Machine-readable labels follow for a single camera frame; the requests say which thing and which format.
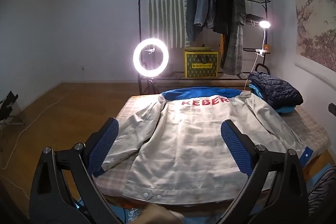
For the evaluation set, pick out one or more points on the black metal clothes rack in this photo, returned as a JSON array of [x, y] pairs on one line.
[[139, 3]]

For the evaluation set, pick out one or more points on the green striped wall hanging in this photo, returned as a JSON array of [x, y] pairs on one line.
[[162, 16]]

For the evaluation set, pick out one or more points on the landscape wall mural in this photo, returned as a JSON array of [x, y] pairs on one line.
[[317, 24]]

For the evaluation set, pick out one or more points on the zebra striped cloth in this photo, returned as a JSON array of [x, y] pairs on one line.
[[324, 197]]

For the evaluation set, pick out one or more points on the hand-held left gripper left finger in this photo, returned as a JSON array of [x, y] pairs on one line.
[[103, 142]]

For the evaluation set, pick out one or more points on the white clip lamp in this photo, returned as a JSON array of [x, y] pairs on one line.
[[265, 24]]

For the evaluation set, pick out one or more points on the black folding stand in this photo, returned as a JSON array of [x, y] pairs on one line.
[[8, 106]]

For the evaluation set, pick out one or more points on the bright blue folded garment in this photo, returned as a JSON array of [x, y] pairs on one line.
[[286, 109]]

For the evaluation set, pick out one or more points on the grey plaid hanging coat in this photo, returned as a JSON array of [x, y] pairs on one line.
[[235, 37]]

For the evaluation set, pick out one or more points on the navy puffer jacket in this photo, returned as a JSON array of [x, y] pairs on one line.
[[275, 90]]

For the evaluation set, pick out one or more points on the small teddy bear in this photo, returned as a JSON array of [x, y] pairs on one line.
[[266, 48]]

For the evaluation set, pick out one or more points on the beige plaid blanket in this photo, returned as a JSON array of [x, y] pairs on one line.
[[309, 124]]

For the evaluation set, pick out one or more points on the beige and blue work jacket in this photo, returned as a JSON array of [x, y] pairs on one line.
[[189, 140]]

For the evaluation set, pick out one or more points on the black hanging coat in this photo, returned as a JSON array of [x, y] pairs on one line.
[[220, 3]]

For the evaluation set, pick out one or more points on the dark green hanging jacket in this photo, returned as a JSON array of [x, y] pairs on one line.
[[191, 8]]

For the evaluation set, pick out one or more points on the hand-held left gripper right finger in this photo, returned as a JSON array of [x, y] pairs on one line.
[[236, 150]]

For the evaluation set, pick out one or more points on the yellow and green box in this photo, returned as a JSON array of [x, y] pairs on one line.
[[200, 64]]

